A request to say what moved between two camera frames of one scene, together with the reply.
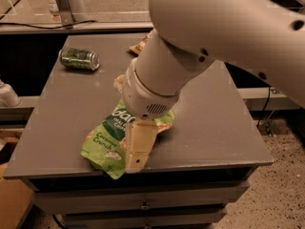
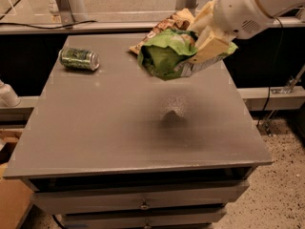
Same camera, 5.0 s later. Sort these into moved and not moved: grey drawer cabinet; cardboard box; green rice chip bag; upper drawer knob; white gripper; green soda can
Moved: green rice chip bag; white gripper
Not moved: upper drawer knob; green soda can; cardboard box; grey drawer cabinet
